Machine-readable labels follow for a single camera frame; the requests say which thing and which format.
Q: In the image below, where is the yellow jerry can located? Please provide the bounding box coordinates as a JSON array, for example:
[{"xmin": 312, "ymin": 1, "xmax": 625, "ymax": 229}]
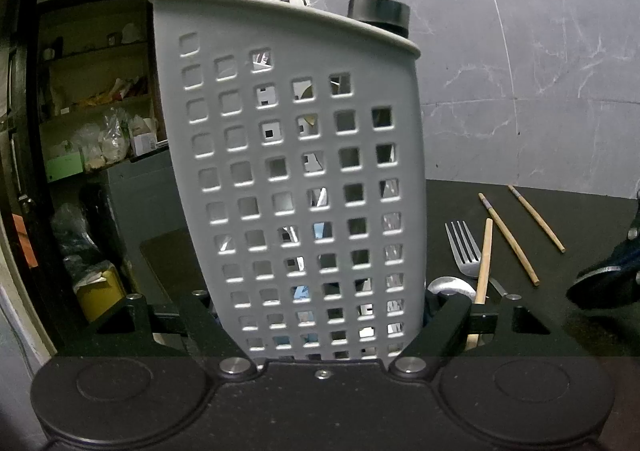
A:
[{"xmin": 74, "ymin": 261, "xmax": 125, "ymax": 322}]

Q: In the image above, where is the white box on shelf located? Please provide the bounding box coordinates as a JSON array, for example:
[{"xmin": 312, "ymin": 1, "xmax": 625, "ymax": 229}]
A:
[{"xmin": 128, "ymin": 115, "xmax": 157, "ymax": 157}]

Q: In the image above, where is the small silver spoon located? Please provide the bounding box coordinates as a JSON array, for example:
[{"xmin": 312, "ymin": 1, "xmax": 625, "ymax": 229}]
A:
[{"xmin": 427, "ymin": 277, "xmax": 476, "ymax": 303}]

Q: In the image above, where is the green box on shelf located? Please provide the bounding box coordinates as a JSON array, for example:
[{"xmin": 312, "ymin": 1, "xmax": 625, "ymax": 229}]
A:
[{"xmin": 46, "ymin": 151, "xmax": 84, "ymax": 182}]

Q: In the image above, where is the purple tipped wooden chopstick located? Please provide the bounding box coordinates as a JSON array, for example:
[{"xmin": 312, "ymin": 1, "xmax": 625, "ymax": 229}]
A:
[
  {"xmin": 508, "ymin": 184, "xmax": 566, "ymax": 254},
  {"xmin": 478, "ymin": 193, "xmax": 540, "ymax": 287}
]

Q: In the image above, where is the grey perforated utensil basket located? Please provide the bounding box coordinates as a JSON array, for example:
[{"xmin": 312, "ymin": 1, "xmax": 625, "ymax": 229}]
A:
[{"xmin": 150, "ymin": 0, "xmax": 426, "ymax": 362}]

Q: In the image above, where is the black handled peeler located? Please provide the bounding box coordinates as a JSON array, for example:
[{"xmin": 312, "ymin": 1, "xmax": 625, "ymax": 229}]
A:
[{"xmin": 347, "ymin": 0, "xmax": 410, "ymax": 39}]

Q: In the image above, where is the dark grey cabinet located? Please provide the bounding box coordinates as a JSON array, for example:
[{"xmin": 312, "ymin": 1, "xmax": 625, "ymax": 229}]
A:
[{"xmin": 105, "ymin": 148, "xmax": 186, "ymax": 303}]

